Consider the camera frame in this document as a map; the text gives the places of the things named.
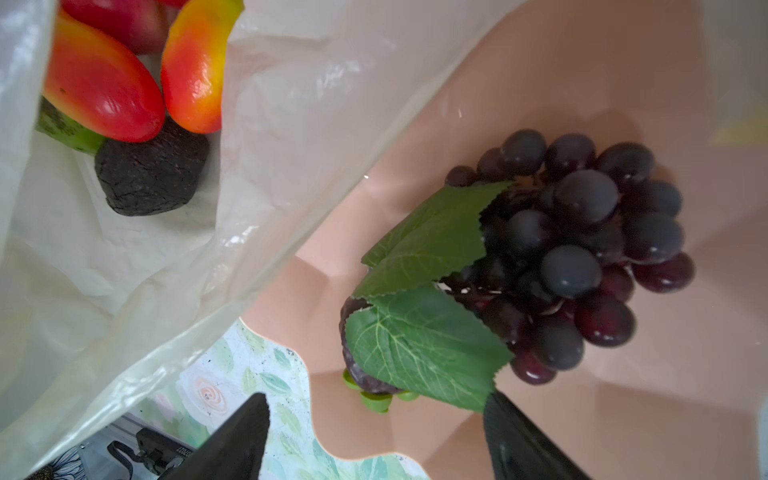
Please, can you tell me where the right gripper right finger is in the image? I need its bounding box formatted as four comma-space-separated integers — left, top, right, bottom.
483, 391, 589, 480

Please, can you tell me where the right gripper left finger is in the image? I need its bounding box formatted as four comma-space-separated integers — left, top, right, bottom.
161, 393, 270, 480

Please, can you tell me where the pink scalloped fruit plate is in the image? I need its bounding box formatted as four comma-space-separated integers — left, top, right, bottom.
243, 1, 767, 479

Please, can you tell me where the dark purple grape bunch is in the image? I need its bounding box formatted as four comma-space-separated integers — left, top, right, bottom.
346, 129, 696, 411

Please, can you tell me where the translucent cream plastic bag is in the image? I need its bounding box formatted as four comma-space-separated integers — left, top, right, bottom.
1, 1, 515, 479

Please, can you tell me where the dark avocado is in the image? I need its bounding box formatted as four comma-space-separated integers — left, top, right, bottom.
94, 118, 210, 217

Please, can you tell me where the green bumpy fruit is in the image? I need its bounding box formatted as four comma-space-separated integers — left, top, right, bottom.
35, 97, 106, 156

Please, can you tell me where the red yellow peach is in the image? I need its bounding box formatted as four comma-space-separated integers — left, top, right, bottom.
42, 9, 166, 143

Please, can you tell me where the small orange fruit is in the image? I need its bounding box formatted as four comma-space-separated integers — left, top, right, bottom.
161, 0, 244, 134

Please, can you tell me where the red apple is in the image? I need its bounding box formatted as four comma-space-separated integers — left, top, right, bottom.
60, 0, 169, 55

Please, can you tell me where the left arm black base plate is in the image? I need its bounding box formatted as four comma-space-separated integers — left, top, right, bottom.
107, 428, 194, 479

